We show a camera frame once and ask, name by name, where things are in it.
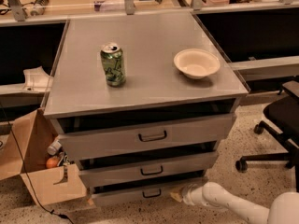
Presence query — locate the grey bottom drawer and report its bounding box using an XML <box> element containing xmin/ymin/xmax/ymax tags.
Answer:
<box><xmin>89</xmin><ymin>171</ymin><xmax>209</xmax><ymax>207</ymax></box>

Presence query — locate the grey drawer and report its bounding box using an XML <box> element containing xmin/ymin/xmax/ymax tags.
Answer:
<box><xmin>78</xmin><ymin>151</ymin><xmax>219</xmax><ymax>187</ymax></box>
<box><xmin>89</xmin><ymin>171</ymin><xmax>209</xmax><ymax>207</ymax></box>
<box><xmin>58</xmin><ymin>113</ymin><xmax>235</xmax><ymax>161</ymax></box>

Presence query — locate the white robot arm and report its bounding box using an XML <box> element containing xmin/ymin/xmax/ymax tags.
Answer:
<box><xmin>170</xmin><ymin>182</ymin><xmax>299</xmax><ymax>224</ymax></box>

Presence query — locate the grey middle drawer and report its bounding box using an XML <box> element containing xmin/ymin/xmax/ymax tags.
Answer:
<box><xmin>78</xmin><ymin>151</ymin><xmax>219</xmax><ymax>187</ymax></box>

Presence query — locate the grey top drawer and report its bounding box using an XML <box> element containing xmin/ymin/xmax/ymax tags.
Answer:
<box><xmin>58</xmin><ymin>113</ymin><xmax>235</xmax><ymax>161</ymax></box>

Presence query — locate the grey drawer cabinet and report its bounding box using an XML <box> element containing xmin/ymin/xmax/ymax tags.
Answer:
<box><xmin>43</xmin><ymin>10</ymin><xmax>249</xmax><ymax>207</ymax></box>

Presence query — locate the orange fruit in box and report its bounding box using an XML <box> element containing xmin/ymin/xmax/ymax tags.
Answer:
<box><xmin>46</xmin><ymin>157</ymin><xmax>59</xmax><ymax>169</ymax></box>

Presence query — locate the white bottle in box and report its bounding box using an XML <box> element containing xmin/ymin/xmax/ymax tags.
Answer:
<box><xmin>47</xmin><ymin>140</ymin><xmax>62</xmax><ymax>156</ymax></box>

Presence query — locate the white bowl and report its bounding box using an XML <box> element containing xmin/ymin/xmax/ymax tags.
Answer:
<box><xmin>174</xmin><ymin>49</ymin><xmax>221</xmax><ymax>79</ymax></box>

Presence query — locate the black office chair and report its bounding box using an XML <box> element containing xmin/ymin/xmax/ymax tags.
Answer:
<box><xmin>235</xmin><ymin>81</ymin><xmax>299</xmax><ymax>191</ymax></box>

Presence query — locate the green soda can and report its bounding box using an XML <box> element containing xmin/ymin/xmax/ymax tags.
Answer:
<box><xmin>100</xmin><ymin>42</ymin><xmax>126</xmax><ymax>87</ymax></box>

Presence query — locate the brown cardboard box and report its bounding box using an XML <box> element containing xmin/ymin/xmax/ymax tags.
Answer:
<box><xmin>0</xmin><ymin>109</ymin><xmax>87</xmax><ymax>205</ymax></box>

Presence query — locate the black white handheld device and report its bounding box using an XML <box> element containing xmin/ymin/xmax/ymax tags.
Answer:
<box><xmin>30</xmin><ymin>0</ymin><xmax>50</xmax><ymax>16</ymax></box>

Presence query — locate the black cable on floor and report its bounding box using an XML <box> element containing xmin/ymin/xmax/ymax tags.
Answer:
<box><xmin>0</xmin><ymin>103</ymin><xmax>75</xmax><ymax>224</ymax></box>

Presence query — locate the white bracket on shelf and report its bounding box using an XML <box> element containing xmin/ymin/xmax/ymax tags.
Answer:
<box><xmin>22</xmin><ymin>66</ymin><xmax>53</xmax><ymax>92</ymax></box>

